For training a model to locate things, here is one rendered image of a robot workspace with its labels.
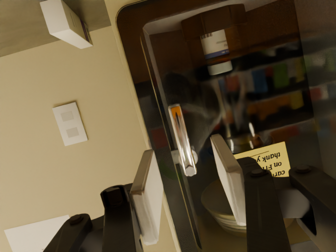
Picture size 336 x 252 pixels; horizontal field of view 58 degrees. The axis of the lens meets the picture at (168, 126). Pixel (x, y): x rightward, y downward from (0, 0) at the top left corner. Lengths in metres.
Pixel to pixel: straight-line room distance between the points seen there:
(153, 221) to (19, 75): 0.81
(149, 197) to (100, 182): 0.77
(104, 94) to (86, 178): 0.25
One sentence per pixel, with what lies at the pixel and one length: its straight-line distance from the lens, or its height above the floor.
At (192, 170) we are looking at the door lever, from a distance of 0.36.
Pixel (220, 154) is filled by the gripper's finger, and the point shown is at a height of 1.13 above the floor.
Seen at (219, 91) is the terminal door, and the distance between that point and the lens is 0.40.
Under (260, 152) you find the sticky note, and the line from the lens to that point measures 0.43.
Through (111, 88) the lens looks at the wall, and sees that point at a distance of 0.86.
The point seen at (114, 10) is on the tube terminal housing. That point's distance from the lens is 0.42.
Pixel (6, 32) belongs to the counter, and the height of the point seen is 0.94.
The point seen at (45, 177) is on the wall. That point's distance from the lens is 0.97.
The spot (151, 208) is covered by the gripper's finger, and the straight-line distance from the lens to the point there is 0.16.
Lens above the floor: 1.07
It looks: 11 degrees up
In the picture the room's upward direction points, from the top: 165 degrees clockwise
